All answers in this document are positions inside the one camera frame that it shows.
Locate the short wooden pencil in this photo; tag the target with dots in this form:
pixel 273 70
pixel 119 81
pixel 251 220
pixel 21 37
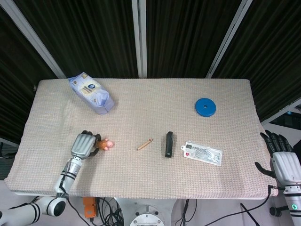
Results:
pixel 145 144

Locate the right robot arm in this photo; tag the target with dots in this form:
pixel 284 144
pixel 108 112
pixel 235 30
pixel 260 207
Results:
pixel 292 202

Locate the blue tissue pack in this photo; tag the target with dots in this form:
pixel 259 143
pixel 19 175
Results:
pixel 92 93

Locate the clear packaged ruler set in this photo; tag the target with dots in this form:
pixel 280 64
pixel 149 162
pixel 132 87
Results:
pixel 202 155

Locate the black stapler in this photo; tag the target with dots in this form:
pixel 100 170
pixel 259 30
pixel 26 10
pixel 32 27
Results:
pixel 169 147

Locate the beige woven table mat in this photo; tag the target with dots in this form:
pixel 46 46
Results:
pixel 150 164

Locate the white frame post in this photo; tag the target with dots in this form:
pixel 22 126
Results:
pixel 227 40
pixel 140 38
pixel 35 40

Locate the orange box under table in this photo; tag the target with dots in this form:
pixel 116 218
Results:
pixel 89 208

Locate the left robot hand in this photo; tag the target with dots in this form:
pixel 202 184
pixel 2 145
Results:
pixel 83 146

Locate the round grey robot base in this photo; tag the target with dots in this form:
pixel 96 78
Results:
pixel 147 217

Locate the orange pink turtle toy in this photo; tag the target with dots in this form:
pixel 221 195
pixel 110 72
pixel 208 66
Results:
pixel 105 144

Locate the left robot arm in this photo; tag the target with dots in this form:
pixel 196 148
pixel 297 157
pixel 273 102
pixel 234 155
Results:
pixel 56 188

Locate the blue round disc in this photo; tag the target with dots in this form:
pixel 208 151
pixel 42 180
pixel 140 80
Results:
pixel 205 107

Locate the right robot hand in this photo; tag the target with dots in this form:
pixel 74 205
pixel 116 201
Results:
pixel 282 162

